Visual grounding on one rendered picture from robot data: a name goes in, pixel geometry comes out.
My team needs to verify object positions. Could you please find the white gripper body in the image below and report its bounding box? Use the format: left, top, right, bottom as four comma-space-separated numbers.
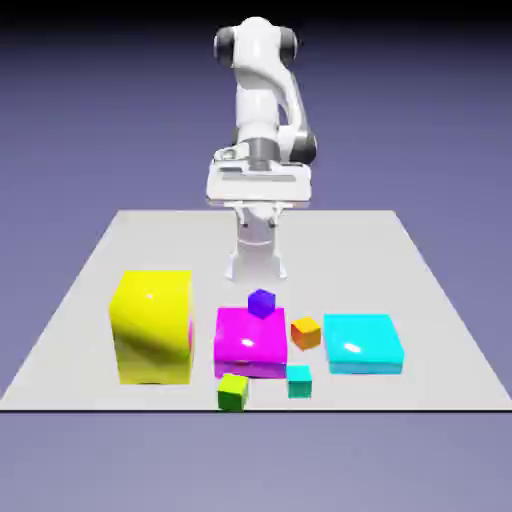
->
205, 160, 313, 210

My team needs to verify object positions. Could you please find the small purple cube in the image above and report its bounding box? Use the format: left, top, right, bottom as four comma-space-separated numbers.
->
247, 288, 277, 320

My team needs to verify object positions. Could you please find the small orange cube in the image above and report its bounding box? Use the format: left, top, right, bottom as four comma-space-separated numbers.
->
290, 316, 322, 351

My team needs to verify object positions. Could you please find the small teal cube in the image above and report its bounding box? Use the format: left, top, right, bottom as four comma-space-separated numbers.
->
286, 364, 313, 400

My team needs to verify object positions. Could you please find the small green cube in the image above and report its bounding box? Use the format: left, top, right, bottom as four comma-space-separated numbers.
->
217, 373, 250, 413

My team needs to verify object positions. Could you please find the large magenta box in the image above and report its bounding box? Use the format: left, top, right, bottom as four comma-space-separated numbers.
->
212, 306, 289, 380

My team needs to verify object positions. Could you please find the large yellow box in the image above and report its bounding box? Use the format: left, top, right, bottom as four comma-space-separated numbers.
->
108, 269, 195, 386

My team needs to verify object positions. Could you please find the large cyan box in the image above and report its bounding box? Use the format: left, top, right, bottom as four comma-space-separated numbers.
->
322, 313, 405, 376

